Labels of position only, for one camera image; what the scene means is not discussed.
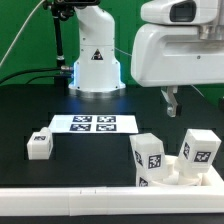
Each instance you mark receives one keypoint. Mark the white marker sheet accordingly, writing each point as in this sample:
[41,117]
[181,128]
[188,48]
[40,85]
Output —
[93,124]

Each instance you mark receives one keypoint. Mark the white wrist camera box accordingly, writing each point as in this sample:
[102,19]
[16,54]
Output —
[183,12]

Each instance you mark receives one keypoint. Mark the white L-shaped barrier wall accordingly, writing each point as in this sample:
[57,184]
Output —
[160,199]

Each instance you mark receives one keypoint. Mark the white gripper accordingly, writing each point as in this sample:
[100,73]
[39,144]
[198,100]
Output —
[173,56]

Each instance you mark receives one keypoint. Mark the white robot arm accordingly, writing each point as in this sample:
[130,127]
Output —
[96,71]

